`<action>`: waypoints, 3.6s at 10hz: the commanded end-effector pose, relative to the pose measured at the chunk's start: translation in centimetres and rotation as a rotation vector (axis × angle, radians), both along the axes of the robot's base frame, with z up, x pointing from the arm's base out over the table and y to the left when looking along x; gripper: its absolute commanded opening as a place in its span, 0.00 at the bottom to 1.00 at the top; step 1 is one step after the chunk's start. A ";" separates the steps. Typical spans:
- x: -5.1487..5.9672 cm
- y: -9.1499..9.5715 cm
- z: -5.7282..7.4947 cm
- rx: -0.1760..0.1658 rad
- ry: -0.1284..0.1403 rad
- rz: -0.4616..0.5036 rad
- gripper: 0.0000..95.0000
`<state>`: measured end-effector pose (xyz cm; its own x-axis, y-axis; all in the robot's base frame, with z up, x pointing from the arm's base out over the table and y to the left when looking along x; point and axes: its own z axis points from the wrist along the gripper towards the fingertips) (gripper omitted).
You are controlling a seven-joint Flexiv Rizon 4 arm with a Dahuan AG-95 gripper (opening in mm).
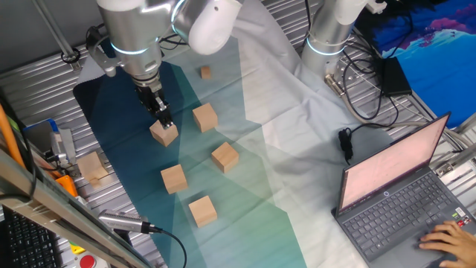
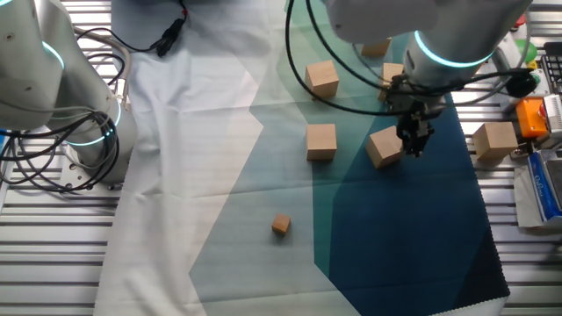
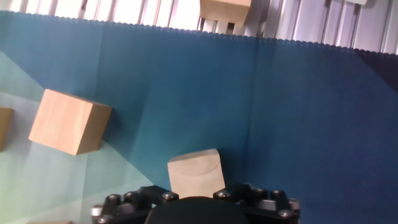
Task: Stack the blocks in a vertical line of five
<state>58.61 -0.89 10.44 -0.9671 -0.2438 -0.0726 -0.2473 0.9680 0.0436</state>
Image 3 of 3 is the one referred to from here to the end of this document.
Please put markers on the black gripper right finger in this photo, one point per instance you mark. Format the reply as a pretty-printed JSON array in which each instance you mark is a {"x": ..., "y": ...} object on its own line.
[{"x": 270, "y": 208}]

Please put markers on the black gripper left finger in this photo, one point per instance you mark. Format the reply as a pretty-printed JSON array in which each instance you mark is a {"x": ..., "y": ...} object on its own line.
[{"x": 124, "y": 208}]

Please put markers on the light wooden cube block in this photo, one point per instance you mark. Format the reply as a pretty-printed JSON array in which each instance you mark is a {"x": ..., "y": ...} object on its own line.
[
  {"x": 224, "y": 11},
  {"x": 68, "y": 121},
  {"x": 196, "y": 172},
  {"x": 49, "y": 222},
  {"x": 4, "y": 127}
]

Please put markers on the blue green white tablecloth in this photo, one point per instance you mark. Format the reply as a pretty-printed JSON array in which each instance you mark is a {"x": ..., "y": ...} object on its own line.
[{"x": 280, "y": 124}]

